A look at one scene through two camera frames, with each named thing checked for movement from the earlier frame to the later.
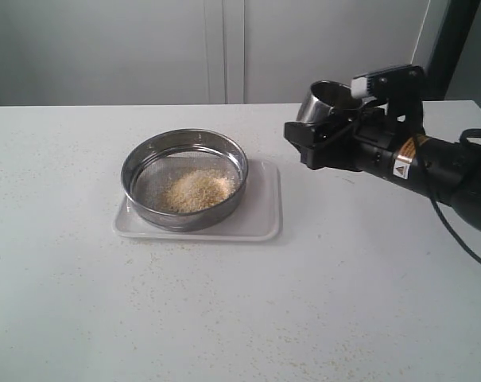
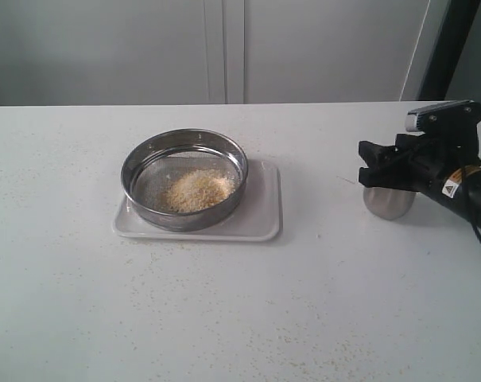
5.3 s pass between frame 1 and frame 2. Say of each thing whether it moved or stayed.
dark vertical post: stayed
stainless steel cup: moved
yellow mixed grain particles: stayed
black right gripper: moved
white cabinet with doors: stayed
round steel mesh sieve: stayed
